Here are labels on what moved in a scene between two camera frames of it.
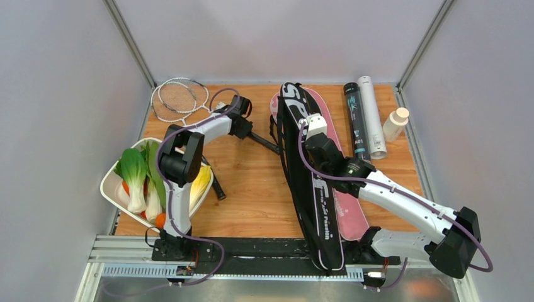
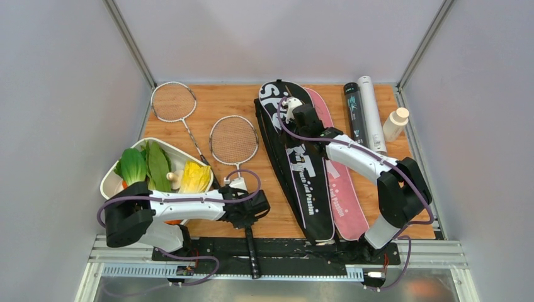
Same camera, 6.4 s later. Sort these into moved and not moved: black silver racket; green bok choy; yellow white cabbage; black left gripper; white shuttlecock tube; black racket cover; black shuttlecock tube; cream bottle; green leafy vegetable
Moved: black racket cover; black silver racket; black left gripper
Not moved: green bok choy; black shuttlecock tube; cream bottle; yellow white cabbage; white shuttlecock tube; green leafy vegetable
